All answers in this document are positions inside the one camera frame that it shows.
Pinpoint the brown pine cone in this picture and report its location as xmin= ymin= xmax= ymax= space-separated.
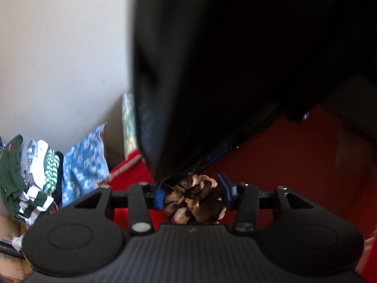
xmin=164 ymin=175 xmax=227 ymax=225

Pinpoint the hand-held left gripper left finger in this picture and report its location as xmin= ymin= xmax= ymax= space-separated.
xmin=74 ymin=182 xmax=165 ymax=237

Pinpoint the large black bag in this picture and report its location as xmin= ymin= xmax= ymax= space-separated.
xmin=128 ymin=0 xmax=377 ymax=186

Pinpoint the light patterned cloth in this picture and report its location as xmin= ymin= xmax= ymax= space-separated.
xmin=122 ymin=92 xmax=140 ymax=159

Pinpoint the cardboard box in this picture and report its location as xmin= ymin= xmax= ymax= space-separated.
xmin=0 ymin=214 xmax=33 ymax=282

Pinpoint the blue snowflake pattern cloth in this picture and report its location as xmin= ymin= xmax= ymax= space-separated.
xmin=61 ymin=123 xmax=111 ymax=207

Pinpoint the pile of folded clothes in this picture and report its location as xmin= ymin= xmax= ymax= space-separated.
xmin=0 ymin=135 xmax=64 ymax=225

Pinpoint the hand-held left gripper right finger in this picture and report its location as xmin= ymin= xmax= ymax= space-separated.
xmin=217 ymin=173 xmax=310 ymax=237

